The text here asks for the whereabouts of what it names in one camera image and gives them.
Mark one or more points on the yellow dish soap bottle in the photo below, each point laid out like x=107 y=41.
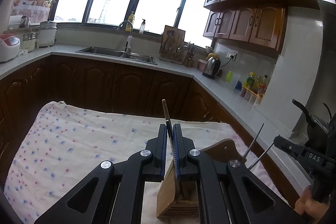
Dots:
x=129 y=25

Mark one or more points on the wooden utensil holder box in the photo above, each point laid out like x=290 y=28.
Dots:
x=179 y=199

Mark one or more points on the metal chopstick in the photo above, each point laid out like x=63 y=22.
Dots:
x=252 y=143

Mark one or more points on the clear soap dispenser bottle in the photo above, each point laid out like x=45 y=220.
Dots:
x=142 y=27

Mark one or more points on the black wok pan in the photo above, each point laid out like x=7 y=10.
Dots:
x=317 y=129

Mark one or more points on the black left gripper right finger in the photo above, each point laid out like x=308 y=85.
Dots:
x=227 y=192

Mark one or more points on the condiment bottles rack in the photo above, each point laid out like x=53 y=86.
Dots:
x=254 y=88

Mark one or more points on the white red rice cooker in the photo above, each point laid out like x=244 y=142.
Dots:
x=9 y=47

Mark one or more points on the white floral tablecloth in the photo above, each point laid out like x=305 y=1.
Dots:
x=65 y=143

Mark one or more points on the person's right hand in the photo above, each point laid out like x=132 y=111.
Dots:
x=306 y=204

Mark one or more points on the steel kitchen sink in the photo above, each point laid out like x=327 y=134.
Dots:
x=119 y=54

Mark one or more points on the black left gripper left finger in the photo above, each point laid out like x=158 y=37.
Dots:
x=113 y=192

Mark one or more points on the thin dark chopstick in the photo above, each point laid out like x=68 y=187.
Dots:
x=261 y=156

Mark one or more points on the steel electric kettle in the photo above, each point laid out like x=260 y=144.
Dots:
x=211 y=68

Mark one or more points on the knife block rack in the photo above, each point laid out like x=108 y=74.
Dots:
x=172 y=42

